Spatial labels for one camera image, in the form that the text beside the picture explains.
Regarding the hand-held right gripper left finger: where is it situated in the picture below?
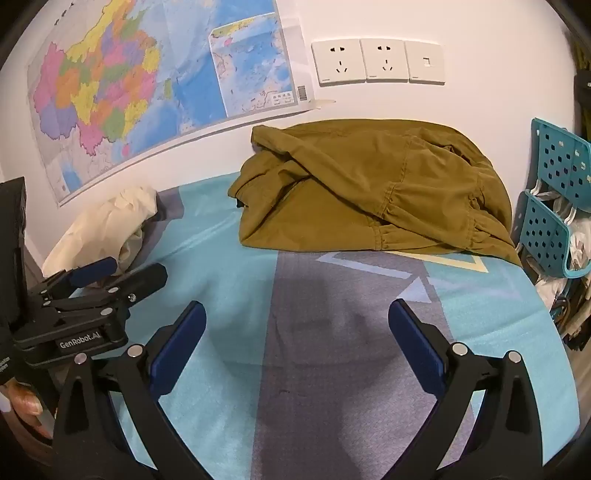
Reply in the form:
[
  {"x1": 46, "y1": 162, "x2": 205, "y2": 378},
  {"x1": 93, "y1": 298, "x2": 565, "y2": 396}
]
[{"x1": 53, "y1": 301, "x2": 208, "y2": 480}]

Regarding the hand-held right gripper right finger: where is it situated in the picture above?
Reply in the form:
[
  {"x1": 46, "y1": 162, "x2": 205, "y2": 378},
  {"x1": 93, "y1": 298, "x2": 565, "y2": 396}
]
[{"x1": 388, "y1": 298, "x2": 546, "y2": 480}]

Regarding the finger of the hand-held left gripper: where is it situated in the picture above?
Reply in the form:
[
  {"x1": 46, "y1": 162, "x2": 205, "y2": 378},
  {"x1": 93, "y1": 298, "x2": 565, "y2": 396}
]
[
  {"x1": 28, "y1": 257, "x2": 119, "y2": 301},
  {"x1": 44, "y1": 263, "x2": 168, "y2": 324}
]

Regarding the olive green jacket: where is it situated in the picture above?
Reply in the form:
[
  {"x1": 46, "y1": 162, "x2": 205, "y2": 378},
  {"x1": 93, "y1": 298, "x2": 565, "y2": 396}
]
[{"x1": 228, "y1": 119, "x2": 523, "y2": 267}]

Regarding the person's left hand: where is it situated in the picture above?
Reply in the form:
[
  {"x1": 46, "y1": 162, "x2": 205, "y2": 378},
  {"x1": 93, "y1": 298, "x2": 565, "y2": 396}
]
[{"x1": 0, "y1": 379, "x2": 54, "y2": 440}]

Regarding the cream garment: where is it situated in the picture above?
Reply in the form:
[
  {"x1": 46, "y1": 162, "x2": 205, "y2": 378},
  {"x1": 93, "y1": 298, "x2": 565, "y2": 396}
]
[{"x1": 42, "y1": 186, "x2": 160, "y2": 290}]

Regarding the teal and grey bed sheet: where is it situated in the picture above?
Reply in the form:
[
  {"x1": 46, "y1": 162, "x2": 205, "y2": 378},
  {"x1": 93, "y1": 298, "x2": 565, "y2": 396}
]
[{"x1": 60, "y1": 173, "x2": 581, "y2": 480}]

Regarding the teal perforated storage rack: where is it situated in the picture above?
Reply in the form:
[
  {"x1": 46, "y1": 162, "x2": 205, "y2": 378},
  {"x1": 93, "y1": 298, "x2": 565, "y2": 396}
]
[{"x1": 517, "y1": 117, "x2": 591, "y2": 280}]

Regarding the colourful wall map poster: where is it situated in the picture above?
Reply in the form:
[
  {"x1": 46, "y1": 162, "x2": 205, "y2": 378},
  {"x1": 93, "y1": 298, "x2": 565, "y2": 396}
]
[{"x1": 27, "y1": 0, "x2": 338, "y2": 206}]

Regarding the white wall data socket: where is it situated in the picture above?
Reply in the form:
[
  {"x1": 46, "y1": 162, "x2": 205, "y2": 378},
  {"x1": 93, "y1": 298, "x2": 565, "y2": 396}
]
[{"x1": 405, "y1": 41, "x2": 447, "y2": 86}]

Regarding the white wall power outlet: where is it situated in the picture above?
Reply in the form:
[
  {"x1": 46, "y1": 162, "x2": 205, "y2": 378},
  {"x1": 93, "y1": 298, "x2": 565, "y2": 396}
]
[
  {"x1": 311, "y1": 39, "x2": 364, "y2": 86},
  {"x1": 360, "y1": 39, "x2": 410, "y2": 84}
]

